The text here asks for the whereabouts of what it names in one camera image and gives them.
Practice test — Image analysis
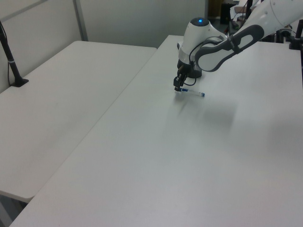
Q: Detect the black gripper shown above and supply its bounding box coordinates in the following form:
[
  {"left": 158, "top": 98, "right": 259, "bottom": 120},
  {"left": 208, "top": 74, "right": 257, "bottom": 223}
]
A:
[{"left": 173, "top": 59, "right": 191, "bottom": 92}]

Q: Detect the white marker with blue cap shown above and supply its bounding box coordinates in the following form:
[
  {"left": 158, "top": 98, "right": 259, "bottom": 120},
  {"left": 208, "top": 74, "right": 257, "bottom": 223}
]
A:
[{"left": 180, "top": 88, "right": 206, "bottom": 98}]

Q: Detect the black clamp stand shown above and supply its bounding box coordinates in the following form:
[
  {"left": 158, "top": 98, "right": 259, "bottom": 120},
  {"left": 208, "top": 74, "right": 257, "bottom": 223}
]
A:
[{"left": 288, "top": 20, "right": 303, "bottom": 51}]

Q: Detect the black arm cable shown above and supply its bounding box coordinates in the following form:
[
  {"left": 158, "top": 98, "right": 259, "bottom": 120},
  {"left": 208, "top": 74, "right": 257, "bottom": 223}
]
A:
[{"left": 184, "top": 35, "right": 228, "bottom": 87}]

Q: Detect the aluminium partition post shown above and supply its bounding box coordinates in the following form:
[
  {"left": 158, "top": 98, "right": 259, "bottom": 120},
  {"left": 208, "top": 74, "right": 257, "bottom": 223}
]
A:
[{"left": 72, "top": 0, "right": 89, "bottom": 42}]

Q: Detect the black camera pole with base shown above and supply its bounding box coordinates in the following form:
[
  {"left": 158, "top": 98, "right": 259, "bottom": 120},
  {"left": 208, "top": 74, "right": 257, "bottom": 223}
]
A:
[{"left": 0, "top": 20, "right": 30, "bottom": 88}]

